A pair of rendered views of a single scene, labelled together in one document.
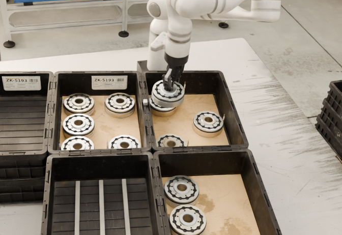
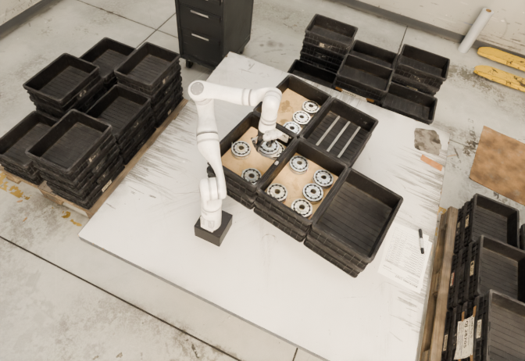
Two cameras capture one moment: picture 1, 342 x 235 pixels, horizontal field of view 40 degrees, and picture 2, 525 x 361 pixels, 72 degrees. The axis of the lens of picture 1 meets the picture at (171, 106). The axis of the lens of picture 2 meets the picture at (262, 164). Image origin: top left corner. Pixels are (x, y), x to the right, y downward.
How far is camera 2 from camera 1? 2.23 m
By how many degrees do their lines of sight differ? 81
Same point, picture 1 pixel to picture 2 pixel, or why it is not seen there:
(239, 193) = not seen: hidden behind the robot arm
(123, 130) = (287, 179)
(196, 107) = (231, 166)
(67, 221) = (347, 152)
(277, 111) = (162, 159)
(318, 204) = (217, 111)
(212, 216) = (286, 116)
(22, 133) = (343, 214)
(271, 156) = not seen: hidden behind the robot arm
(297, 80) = not seen: outside the picture
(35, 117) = (330, 221)
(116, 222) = (327, 140)
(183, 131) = (256, 157)
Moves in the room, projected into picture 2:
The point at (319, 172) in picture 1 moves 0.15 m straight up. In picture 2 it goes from (194, 119) to (194, 101)
